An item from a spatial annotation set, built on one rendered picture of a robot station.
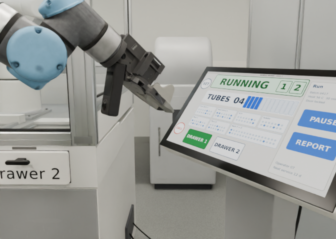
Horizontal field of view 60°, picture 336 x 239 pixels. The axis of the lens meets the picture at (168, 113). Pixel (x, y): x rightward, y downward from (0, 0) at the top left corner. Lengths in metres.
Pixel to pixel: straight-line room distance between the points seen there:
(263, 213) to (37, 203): 0.73
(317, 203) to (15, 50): 0.55
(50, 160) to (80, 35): 0.53
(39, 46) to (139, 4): 3.85
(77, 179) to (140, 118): 3.30
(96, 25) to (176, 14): 3.66
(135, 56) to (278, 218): 0.54
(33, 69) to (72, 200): 0.70
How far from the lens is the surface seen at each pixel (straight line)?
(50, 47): 0.43
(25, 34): 0.43
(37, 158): 1.04
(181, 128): 0.89
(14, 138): 1.08
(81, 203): 1.07
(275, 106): 0.75
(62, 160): 1.01
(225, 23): 4.32
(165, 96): 0.69
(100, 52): 0.61
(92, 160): 1.00
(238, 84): 0.86
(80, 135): 0.98
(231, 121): 0.79
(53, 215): 1.12
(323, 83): 0.75
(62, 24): 0.58
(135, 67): 0.66
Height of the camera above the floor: 1.22
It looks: 10 degrees down
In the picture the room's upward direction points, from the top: straight up
